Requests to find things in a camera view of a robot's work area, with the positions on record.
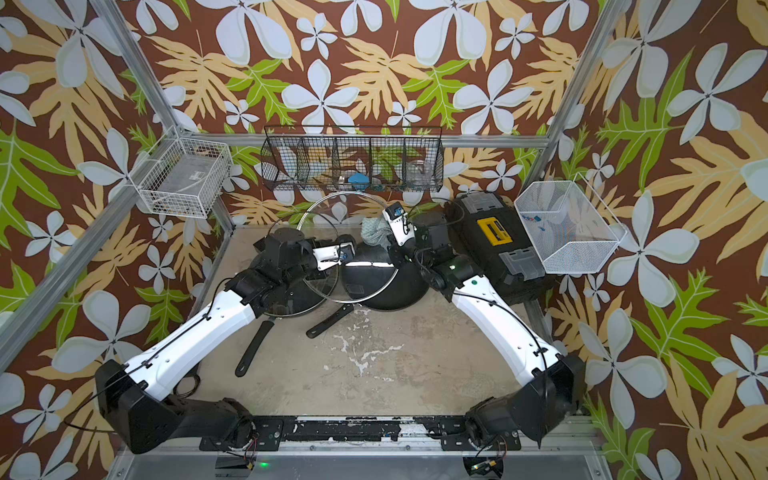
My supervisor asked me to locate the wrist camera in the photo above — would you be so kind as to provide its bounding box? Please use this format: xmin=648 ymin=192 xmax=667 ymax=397
xmin=382 ymin=202 xmax=415 ymax=247
xmin=312 ymin=244 xmax=338 ymax=271

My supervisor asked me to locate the grey-green cloth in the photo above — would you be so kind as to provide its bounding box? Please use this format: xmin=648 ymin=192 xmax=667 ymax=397
xmin=361 ymin=217 xmax=391 ymax=248

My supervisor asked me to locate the white wire basket right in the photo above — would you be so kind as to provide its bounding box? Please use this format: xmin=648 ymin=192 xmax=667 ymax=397
xmin=514 ymin=180 xmax=627 ymax=275

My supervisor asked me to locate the black wire basket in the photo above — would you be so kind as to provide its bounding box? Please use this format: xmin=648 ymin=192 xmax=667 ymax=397
xmin=257 ymin=126 xmax=445 ymax=192

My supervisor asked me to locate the white wire basket left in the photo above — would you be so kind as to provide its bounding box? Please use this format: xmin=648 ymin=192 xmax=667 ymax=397
xmin=131 ymin=130 xmax=233 ymax=219

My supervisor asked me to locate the right black frying pan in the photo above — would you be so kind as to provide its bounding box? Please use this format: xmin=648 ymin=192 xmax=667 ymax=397
xmin=306 ymin=243 xmax=429 ymax=339

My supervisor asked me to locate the black toolbox yellow latch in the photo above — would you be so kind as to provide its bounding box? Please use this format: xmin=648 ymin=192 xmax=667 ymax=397
xmin=444 ymin=192 xmax=556 ymax=304

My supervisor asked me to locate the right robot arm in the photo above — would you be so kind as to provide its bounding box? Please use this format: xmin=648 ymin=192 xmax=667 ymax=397
xmin=382 ymin=203 xmax=586 ymax=446

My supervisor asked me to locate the glass pot lid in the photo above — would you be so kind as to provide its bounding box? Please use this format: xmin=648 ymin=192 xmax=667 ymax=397
xmin=297 ymin=191 xmax=398 ymax=304
xmin=245 ymin=239 xmax=340 ymax=318

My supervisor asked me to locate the blue object in basket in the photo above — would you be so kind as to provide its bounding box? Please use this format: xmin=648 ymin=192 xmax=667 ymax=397
xmin=347 ymin=172 xmax=371 ymax=191

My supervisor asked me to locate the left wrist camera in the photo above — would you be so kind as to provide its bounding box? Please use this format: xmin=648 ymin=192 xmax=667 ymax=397
xmin=312 ymin=244 xmax=338 ymax=271

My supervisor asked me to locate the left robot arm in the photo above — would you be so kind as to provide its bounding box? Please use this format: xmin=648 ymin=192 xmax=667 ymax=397
xmin=95 ymin=228 xmax=356 ymax=454

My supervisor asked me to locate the black frying pan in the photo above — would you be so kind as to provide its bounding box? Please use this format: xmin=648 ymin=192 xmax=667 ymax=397
xmin=234 ymin=272 xmax=319 ymax=377
xmin=306 ymin=243 xmax=429 ymax=339

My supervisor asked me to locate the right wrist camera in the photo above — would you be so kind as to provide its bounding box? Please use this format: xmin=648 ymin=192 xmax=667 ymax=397
xmin=382 ymin=202 xmax=415 ymax=247

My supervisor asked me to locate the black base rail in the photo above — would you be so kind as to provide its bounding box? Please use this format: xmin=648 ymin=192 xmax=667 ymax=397
xmin=200 ymin=415 xmax=521 ymax=453

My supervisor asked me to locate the left black frying pan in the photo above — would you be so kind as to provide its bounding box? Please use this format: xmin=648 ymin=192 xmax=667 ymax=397
xmin=234 ymin=272 xmax=319 ymax=377

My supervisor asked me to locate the white wire basket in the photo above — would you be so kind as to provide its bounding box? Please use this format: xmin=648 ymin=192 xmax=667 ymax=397
xmin=131 ymin=130 xmax=233 ymax=219
xmin=514 ymin=180 xmax=627 ymax=275

